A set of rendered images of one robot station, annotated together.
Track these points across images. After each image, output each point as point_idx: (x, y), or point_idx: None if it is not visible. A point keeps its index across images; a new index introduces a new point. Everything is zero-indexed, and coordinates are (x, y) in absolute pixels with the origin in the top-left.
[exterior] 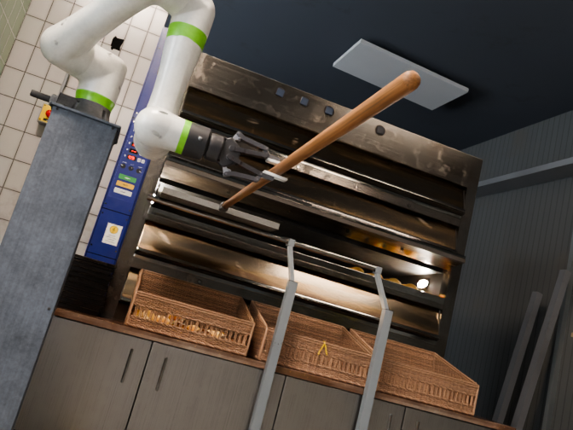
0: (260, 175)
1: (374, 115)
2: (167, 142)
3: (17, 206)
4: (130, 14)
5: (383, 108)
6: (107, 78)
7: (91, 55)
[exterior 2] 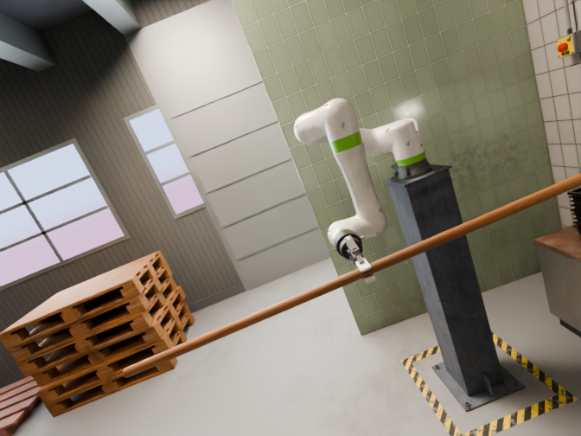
0: None
1: (169, 359)
2: None
3: (405, 240)
4: None
5: (156, 365)
6: (395, 147)
7: (377, 144)
